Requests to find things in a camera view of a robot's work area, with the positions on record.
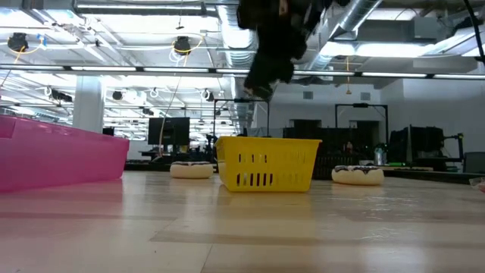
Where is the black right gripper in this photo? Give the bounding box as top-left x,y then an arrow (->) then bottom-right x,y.
236,0 -> 342,99

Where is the chocolate donut white drizzle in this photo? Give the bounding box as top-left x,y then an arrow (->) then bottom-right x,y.
169,161 -> 214,180

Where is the chocolate glazed donut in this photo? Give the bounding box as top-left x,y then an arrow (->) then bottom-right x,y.
331,165 -> 386,187

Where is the yellow slotted plastic basket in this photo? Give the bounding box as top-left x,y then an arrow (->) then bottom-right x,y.
214,135 -> 323,193

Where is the black computer monitor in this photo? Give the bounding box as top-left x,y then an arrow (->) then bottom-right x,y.
147,117 -> 191,146

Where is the long ceiling light bar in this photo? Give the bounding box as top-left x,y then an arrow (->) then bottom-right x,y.
0,64 -> 485,80

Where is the black machine on desk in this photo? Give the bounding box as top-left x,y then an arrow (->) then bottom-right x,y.
390,124 -> 465,171

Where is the white building pillar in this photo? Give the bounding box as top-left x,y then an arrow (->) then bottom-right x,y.
72,75 -> 105,133

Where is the grey box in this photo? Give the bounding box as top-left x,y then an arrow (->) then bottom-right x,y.
464,151 -> 485,174

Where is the pink plastic tray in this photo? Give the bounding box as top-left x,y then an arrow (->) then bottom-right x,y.
0,115 -> 131,193

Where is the black metal gantry frame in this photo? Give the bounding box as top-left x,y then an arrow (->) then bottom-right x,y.
213,99 -> 271,138
334,103 -> 390,152

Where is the spiral metal air duct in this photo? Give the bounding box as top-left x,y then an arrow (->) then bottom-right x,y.
316,0 -> 384,71
217,3 -> 259,133

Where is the yellow hanging cord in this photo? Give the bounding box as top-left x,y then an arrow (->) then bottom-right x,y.
344,55 -> 352,96

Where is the black ceiling device yellow cable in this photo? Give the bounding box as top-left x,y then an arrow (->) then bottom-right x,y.
173,36 -> 192,57
7,33 -> 30,52

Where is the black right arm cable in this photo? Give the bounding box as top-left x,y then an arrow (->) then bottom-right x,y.
462,0 -> 485,64

